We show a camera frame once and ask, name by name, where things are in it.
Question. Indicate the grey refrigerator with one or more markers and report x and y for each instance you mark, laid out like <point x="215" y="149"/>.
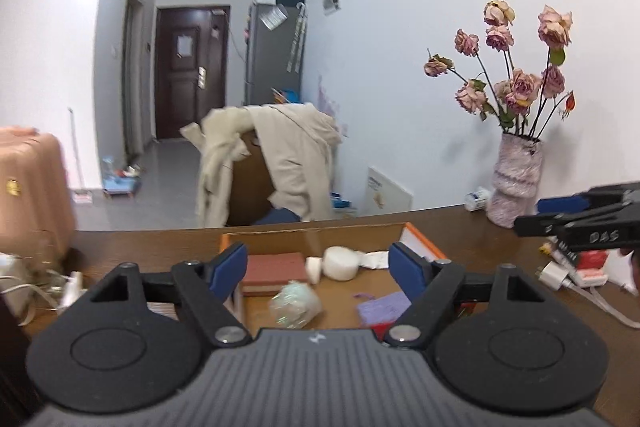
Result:
<point x="270" y="67"/>

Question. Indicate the white folded umbrella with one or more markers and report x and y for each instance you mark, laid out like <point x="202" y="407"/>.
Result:
<point x="297" y="42"/>

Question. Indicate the white flat board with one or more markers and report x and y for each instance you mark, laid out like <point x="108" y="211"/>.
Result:
<point x="390" y="189"/>

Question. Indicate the pink speckled vase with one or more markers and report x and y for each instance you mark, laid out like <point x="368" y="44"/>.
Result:
<point x="515" y="182"/>

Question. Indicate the beige coat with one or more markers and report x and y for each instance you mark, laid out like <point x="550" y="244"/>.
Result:
<point x="295" y="157"/>

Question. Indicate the white paper note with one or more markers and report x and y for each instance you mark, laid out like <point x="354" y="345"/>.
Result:
<point x="272" y="17"/>

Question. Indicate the red cardboard box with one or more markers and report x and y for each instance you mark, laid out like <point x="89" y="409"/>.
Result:
<point x="340" y="292"/>

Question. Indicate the pink suitcase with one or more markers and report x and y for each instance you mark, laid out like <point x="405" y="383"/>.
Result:
<point x="35" y="187"/>

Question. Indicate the dark brown door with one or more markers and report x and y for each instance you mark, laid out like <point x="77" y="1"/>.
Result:
<point x="190" y="82"/>

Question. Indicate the white rounded sponge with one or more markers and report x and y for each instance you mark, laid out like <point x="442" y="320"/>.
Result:
<point x="340" y="262"/>

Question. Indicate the white power adapter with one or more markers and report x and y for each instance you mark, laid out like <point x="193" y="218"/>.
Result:
<point x="552" y="274"/>

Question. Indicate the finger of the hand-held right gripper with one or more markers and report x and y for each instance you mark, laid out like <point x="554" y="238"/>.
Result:
<point x="545" y="224"/>
<point x="560" y="205"/>

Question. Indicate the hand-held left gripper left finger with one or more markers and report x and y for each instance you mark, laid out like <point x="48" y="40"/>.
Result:
<point x="230" y="272"/>

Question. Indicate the white door notice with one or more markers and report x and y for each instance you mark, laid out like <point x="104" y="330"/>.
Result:
<point x="184" y="46"/>

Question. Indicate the pink layered sponge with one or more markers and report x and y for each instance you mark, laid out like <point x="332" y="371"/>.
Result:
<point x="275" y="269"/>

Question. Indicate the white power strip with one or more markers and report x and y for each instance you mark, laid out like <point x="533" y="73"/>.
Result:
<point x="590" y="279"/>

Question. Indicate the grey side door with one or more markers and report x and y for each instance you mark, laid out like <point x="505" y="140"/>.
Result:
<point x="134" y="77"/>

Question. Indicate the clear plastic bag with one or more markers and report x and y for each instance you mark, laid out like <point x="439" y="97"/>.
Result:
<point x="295" y="304"/>

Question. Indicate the low cluttered stool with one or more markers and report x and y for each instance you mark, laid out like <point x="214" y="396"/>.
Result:
<point x="120" y="182"/>

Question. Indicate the purple knit dishcloth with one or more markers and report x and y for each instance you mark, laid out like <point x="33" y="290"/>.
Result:
<point x="380" y="312"/>

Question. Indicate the small white foam block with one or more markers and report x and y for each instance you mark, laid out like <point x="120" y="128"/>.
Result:
<point x="314" y="269"/>

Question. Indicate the small white bottle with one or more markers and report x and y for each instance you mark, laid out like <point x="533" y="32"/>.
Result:
<point x="477" y="198"/>

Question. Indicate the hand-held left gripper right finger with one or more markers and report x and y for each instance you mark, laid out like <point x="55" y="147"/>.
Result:
<point x="407" y="274"/>

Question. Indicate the white charger plug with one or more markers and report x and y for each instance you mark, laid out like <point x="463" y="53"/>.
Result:
<point x="72" y="289"/>

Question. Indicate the pink wall decal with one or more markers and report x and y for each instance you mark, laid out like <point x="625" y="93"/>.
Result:
<point x="330" y="102"/>

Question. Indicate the dried rose bouquet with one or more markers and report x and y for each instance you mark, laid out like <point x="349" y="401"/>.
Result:
<point x="522" y="87"/>

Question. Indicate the brown wooden chair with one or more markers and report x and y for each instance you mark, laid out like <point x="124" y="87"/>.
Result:
<point x="250" y="187"/>

